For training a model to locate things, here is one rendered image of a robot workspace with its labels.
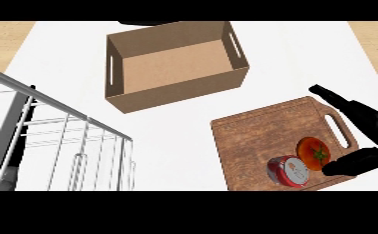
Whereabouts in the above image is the red tomato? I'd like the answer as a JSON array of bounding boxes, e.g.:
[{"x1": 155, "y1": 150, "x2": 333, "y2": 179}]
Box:
[{"x1": 295, "y1": 136, "x2": 332, "y2": 172}]

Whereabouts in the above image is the white wire basket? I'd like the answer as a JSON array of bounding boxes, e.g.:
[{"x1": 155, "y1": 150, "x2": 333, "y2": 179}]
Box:
[{"x1": 0, "y1": 72, "x2": 137, "y2": 192}]

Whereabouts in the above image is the brown wooden cutting board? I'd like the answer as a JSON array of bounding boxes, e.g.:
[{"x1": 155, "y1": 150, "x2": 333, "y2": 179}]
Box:
[{"x1": 209, "y1": 95, "x2": 360, "y2": 192}]

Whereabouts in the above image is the brown cardboard box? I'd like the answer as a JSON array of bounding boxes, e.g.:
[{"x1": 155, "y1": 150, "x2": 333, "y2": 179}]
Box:
[{"x1": 103, "y1": 20, "x2": 251, "y2": 114}]

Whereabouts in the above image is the black round object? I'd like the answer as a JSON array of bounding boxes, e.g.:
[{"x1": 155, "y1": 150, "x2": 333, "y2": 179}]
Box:
[{"x1": 116, "y1": 20, "x2": 174, "y2": 26}]

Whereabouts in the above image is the red can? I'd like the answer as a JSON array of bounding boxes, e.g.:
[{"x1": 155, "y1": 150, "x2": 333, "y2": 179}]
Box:
[{"x1": 265, "y1": 155, "x2": 311, "y2": 188}]

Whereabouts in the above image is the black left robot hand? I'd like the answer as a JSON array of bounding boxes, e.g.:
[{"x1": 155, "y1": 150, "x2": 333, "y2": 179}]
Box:
[{"x1": 0, "y1": 85, "x2": 38, "y2": 192}]

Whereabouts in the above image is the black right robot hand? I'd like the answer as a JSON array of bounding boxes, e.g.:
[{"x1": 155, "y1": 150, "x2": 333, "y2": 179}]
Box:
[{"x1": 307, "y1": 83, "x2": 378, "y2": 177}]

